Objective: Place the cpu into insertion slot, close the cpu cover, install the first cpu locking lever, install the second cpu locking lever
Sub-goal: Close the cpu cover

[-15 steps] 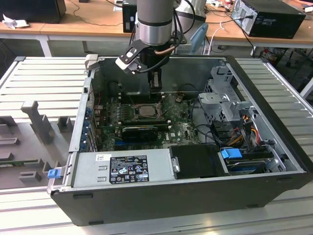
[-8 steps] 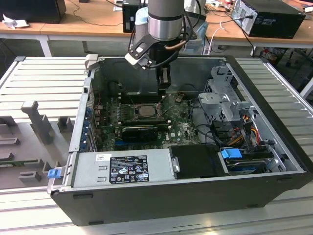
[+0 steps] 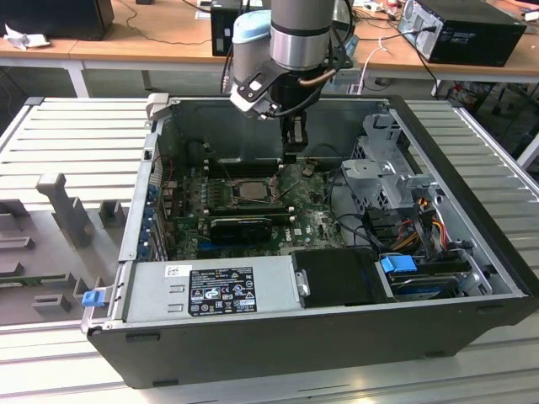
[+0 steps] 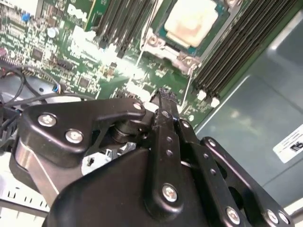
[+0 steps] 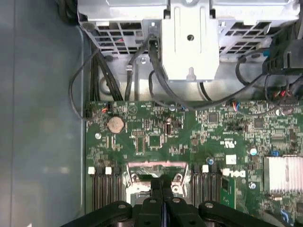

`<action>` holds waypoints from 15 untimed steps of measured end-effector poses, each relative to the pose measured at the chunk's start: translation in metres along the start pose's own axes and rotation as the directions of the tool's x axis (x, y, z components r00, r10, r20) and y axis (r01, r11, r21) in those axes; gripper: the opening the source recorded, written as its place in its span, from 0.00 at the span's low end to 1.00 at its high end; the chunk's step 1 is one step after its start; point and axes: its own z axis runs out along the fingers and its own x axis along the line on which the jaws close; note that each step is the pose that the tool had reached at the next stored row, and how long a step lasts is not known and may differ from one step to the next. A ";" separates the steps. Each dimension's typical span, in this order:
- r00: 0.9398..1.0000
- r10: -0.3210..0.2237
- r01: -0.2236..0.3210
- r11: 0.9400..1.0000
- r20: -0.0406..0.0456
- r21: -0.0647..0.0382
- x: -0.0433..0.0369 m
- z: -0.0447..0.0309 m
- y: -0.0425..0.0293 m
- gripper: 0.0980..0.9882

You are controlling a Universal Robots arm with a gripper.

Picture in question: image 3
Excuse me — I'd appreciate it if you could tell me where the crumpled white paper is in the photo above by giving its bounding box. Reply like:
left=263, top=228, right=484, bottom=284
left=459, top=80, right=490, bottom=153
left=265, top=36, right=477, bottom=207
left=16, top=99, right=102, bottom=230
left=3, top=23, right=52, bottom=52

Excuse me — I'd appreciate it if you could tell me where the blue disk carrier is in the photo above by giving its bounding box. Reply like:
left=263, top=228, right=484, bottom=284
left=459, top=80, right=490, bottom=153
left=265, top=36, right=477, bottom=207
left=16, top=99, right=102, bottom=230
left=378, top=253, right=418, bottom=279

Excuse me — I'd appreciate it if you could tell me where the black RAM slot row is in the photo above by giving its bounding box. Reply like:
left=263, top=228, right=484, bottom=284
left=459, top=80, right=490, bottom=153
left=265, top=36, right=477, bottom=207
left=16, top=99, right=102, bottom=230
left=207, top=157, right=283, bottom=178
left=207, top=203, right=292, bottom=225

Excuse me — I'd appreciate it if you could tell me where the small black tower computer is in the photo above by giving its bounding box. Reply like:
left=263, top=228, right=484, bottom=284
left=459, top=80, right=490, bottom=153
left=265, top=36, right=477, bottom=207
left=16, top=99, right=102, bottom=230
left=210, top=0, right=237, bottom=58

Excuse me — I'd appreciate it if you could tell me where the wooden desk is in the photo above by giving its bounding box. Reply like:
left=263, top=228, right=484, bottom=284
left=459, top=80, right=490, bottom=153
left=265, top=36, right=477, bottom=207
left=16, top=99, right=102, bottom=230
left=351, top=0, right=539, bottom=100
left=0, top=0, right=237, bottom=100

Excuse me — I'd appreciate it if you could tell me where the hard disk drive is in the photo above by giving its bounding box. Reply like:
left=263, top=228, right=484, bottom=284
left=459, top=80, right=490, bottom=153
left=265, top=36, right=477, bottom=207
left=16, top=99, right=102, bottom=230
left=388, top=272, right=462, bottom=302

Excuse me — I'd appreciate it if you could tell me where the grey case latch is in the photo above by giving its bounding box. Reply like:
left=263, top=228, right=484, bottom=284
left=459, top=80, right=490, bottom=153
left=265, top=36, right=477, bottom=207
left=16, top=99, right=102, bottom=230
left=146, top=93, right=171, bottom=125

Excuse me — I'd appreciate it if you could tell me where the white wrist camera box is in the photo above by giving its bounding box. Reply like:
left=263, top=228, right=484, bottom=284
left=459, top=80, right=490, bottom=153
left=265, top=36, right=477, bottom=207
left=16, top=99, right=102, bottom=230
left=229, top=62, right=282, bottom=122

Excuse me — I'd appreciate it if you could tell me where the grey parts rack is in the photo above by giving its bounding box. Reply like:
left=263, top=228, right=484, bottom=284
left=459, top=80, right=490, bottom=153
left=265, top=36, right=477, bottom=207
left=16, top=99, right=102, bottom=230
left=0, top=172, right=132, bottom=327

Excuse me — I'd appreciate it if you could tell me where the silver power supply unit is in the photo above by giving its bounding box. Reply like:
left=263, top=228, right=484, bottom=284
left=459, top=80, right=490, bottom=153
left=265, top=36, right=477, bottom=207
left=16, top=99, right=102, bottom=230
left=121, top=254, right=302, bottom=323

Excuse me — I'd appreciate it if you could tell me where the green motherboard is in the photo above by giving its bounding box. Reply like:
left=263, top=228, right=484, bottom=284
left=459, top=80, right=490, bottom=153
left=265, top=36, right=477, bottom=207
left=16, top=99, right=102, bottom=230
left=162, top=162, right=350, bottom=260

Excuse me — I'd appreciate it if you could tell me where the metal socket cover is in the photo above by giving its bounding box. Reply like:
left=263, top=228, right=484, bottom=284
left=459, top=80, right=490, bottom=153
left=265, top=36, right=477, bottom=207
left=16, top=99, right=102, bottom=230
left=270, top=162, right=307, bottom=201

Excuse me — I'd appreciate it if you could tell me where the black plastic shroud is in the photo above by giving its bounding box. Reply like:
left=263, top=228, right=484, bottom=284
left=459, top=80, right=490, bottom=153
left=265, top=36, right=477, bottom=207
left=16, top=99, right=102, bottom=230
left=290, top=247, right=387, bottom=309

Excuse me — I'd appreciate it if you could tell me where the thin wire locking lever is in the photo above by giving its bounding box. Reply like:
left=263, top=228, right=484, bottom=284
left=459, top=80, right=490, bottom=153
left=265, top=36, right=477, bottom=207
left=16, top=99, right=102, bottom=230
left=277, top=179, right=306, bottom=201
left=221, top=162, right=238, bottom=189

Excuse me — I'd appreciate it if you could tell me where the black desktop computer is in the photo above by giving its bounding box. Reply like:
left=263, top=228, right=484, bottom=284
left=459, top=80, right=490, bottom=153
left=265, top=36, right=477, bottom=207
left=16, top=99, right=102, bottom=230
left=398, top=0, right=528, bottom=68

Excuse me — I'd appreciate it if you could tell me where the black label sticker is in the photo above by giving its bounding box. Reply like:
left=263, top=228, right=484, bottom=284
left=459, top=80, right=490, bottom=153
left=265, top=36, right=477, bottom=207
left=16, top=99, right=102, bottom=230
left=187, top=265, right=256, bottom=317

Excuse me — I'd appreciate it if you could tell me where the silver metal disk bay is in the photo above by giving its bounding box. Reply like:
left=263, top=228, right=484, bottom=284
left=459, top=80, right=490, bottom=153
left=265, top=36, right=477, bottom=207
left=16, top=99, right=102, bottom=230
left=339, top=112, right=440, bottom=212

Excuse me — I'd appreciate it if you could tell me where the CPU socket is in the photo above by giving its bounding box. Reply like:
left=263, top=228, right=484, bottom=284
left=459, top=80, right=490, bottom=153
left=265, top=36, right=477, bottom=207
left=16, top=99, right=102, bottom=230
left=228, top=178, right=282, bottom=208

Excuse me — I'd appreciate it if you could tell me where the yellow and red wire bundle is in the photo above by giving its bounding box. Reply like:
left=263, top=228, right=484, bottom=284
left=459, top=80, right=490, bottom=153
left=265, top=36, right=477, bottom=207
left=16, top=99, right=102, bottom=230
left=392, top=209, right=448, bottom=254

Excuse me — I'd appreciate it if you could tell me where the black graphics card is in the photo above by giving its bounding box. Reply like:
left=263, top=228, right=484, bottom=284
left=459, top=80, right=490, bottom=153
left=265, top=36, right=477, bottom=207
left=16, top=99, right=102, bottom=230
left=209, top=216, right=274, bottom=246

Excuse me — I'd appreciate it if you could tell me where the white cable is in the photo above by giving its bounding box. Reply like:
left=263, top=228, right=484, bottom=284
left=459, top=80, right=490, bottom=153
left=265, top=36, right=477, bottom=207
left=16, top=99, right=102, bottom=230
left=349, top=36, right=389, bottom=96

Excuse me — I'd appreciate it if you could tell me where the black open PC case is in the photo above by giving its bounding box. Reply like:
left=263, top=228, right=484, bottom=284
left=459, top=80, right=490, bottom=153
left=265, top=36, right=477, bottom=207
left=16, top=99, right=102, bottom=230
left=86, top=94, right=539, bottom=391

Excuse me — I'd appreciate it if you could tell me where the large black box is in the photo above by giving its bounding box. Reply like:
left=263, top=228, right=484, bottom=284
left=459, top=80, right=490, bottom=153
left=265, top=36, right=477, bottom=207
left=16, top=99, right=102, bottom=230
left=0, top=0, right=115, bottom=42

